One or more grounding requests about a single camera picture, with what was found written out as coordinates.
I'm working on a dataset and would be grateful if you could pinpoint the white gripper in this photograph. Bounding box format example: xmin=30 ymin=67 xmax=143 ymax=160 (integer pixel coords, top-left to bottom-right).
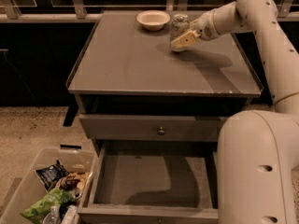
xmin=171 ymin=10 xmax=221 ymax=49

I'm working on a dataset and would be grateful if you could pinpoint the green white 7up can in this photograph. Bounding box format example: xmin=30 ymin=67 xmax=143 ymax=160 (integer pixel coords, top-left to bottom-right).
xmin=170 ymin=13 xmax=190 ymax=41

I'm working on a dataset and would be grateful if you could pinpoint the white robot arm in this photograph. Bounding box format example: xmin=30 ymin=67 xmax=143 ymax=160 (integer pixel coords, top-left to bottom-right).
xmin=171 ymin=0 xmax=299 ymax=224

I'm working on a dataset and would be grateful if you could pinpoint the grey drawer cabinet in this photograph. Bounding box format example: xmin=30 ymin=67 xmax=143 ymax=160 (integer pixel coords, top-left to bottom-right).
xmin=65 ymin=10 xmax=264 ymax=224

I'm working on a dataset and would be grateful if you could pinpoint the round metal drawer knob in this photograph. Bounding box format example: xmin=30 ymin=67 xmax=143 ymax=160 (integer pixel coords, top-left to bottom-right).
xmin=157 ymin=127 xmax=165 ymax=135

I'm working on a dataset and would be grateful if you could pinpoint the grey top drawer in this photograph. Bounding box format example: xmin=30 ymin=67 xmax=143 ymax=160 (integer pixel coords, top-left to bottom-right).
xmin=79 ymin=114 xmax=225 ymax=142

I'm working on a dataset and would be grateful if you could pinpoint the open grey middle drawer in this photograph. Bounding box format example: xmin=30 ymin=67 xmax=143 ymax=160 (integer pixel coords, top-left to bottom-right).
xmin=78 ymin=141 xmax=219 ymax=224

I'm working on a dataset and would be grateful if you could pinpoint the white paper bowl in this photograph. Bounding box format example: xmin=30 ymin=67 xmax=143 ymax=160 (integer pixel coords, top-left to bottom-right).
xmin=136 ymin=10 xmax=170 ymax=31

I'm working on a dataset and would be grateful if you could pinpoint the metal window railing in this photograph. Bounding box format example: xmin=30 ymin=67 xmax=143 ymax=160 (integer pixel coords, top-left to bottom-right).
xmin=0 ymin=0 xmax=299 ymax=24

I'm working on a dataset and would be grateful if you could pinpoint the brown snack packet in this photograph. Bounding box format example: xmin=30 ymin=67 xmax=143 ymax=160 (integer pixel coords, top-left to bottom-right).
xmin=55 ymin=172 xmax=92 ymax=192

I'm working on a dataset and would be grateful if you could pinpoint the dark blue snack bag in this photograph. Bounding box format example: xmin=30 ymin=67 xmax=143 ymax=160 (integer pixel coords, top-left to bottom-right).
xmin=35 ymin=161 xmax=69 ymax=190

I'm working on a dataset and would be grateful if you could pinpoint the green snack bag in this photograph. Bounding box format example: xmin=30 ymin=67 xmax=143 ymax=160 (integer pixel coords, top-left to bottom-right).
xmin=21 ymin=188 xmax=74 ymax=224

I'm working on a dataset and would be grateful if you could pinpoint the clear plastic storage bin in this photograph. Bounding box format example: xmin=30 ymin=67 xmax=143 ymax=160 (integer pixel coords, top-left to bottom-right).
xmin=0 ymin=147 xmax=97 ymax=224

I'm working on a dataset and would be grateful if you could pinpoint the clear plastic bottle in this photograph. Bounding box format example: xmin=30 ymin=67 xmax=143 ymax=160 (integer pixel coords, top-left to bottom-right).
xmin=42 ymin=205 xmax=61 ymax=224

